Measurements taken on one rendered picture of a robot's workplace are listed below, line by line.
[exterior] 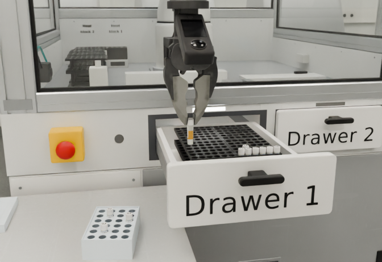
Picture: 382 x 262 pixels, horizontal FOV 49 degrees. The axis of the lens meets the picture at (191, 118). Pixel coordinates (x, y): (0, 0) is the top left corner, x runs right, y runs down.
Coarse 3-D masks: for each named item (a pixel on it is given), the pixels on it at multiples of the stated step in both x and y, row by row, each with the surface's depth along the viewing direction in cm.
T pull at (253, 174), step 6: (252, 174) 67; (258, 174) 67; (264, 174) 67; (270, 174) 67; (276, 174) 67; (240, 180) 65; (246, 180) 65; (252, 180) 66; (258, 180) 66; (264, 180) 66; (270, 180) 66; (276, 180) 66; (282, 180) 67
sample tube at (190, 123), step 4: (188, 120) 74; (192, 120) 74; (188, 124) 74; (192, 124) 74; (188, 128) 75; (192, 128) 75; (188, 132) 75; (192, 132) 75; (188, 136) 75; (192, 136) 75; (188, 140) 75; (192, 140) 75
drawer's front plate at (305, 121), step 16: (288, 112) 103; (304, 112) 104; (320, 112) 105; (336, 112) 105; (352, 112) 106; (368, 112) 107; (288, 128) 104; (304, 128) 105; (320, 128) 106; (336, 128) 107; (352, 128) 107; (320, 144) 107; (336, 144) 108; (352, 144) 109; (368, 144) 109
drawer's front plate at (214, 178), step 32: (224, 160) 69; (256, 160) 69; (288, 160) 70; (320, 160) 71; (192, 192) 68; (224, 192) 69; (256, 192) 70; (288, 192) 72; (320, 192) 73; (192, 224) 70
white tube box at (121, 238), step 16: (96, 208) 81; (128, 208) 81; (96, 224) 75; (112, 224) 75; (128, 224) 76; (96, 240) 70; (112, 240) 70; (128, 240) 70; (96, 256) 70; (112, 256) 70; (128, 256) 70
